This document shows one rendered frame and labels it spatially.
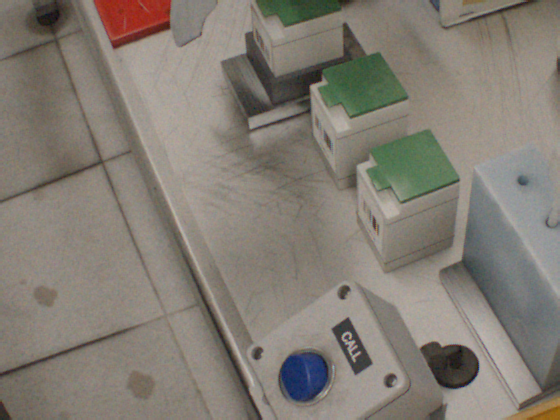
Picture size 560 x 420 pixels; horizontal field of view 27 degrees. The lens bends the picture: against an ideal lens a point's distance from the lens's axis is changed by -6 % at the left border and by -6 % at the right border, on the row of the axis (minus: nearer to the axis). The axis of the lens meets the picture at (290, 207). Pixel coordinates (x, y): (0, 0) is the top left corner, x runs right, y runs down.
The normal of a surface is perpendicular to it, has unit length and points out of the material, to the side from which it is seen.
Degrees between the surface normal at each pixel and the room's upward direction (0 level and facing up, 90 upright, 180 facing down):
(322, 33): 90
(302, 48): 90
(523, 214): 0
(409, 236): 90
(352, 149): 90
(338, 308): 30
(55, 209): 0
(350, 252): 0
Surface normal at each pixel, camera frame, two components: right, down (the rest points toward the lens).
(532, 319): -0.91, 0.37
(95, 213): -0.04, -0.57
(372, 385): -0.50, -0.33
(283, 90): 0.37, 0.75
